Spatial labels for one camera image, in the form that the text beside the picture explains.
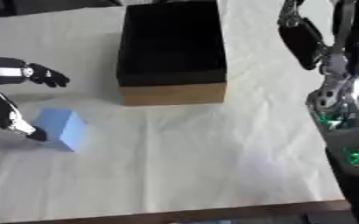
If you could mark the light blue block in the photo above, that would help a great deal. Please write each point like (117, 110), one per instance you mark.
(60, 127)

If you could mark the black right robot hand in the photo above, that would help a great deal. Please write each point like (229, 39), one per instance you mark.
(301, 40)

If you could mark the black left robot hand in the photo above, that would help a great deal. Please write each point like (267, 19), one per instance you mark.
(1, 109)

